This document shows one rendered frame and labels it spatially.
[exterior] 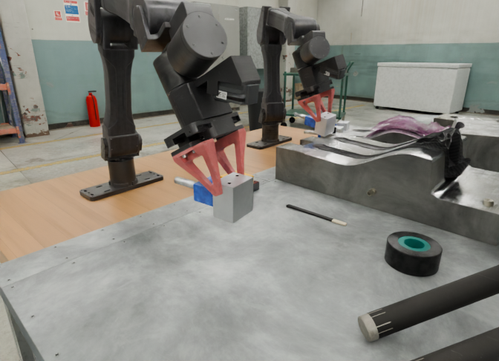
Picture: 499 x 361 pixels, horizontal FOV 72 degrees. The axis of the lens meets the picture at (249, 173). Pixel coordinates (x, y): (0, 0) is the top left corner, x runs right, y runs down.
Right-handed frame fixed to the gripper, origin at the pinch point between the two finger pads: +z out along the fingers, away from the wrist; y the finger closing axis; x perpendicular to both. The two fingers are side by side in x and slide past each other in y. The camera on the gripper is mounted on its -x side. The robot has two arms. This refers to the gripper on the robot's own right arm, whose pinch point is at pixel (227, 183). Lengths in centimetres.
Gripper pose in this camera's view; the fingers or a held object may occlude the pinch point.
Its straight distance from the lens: 49.6
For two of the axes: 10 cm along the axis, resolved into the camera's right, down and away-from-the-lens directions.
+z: 4.0, 9.2, 0.5
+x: -7.3, 2.9, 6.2
